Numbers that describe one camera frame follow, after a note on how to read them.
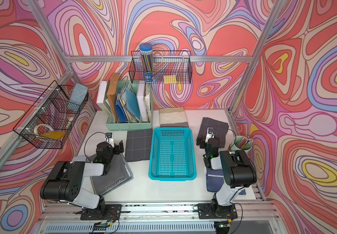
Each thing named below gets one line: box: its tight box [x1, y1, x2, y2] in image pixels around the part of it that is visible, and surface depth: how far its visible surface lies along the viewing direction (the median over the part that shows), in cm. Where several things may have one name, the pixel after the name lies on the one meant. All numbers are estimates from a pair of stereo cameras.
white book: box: [96, 80, 108, 104], surface depth 90 cm
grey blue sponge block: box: [69, 82, 89, 105], surface depth 82 cm
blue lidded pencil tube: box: [139, 42, 154, 84], surface depth 77 cm
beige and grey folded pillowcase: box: [159, 106, 189, 128], surface depth 116 cm
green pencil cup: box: [230, 135, 253, 154], surface depth 84 cm
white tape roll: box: [34, 123, 55, 136], surface depth 69 cm
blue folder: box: [125, 87, 141, 119], surface depth 98 cm
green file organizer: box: [97, 79, 154, 132], surface depth 100 cm
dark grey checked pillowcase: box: [124, 128, 153, 162], surface depth 100 cm
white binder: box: [136, 83, 149, 122], surface depth 100 cm
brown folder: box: [106, 72, 120, 123], surface depth 92 cm
